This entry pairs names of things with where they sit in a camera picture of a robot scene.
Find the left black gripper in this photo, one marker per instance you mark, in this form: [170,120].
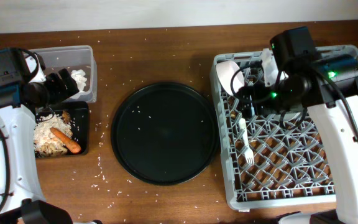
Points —
[54,79]

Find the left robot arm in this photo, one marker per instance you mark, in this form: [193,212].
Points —
[21,196]

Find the orange carrot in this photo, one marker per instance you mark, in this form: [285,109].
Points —
[70,144]

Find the white tissue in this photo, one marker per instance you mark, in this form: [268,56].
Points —
[79,78]

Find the white plastic fork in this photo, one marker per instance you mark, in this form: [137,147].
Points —
[248,153]

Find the grey plate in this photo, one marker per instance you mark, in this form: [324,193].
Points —
[291,114]

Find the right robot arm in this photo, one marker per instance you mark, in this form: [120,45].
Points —
[327,89]

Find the grey dishwasher rack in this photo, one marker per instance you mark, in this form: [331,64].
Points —
[290,166]

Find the clear plastic waste bin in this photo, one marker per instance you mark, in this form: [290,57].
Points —
[70,58]

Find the brown food scrap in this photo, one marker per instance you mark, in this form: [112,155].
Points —
[66,117]

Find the rice and peanut leftovers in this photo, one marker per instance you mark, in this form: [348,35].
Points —
[46,144]

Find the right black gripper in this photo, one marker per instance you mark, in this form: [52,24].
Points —
[256,92]

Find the black rectangular tray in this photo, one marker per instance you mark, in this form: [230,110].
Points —
[80,122]

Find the round black serving tray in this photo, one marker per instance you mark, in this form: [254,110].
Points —
[165,133]

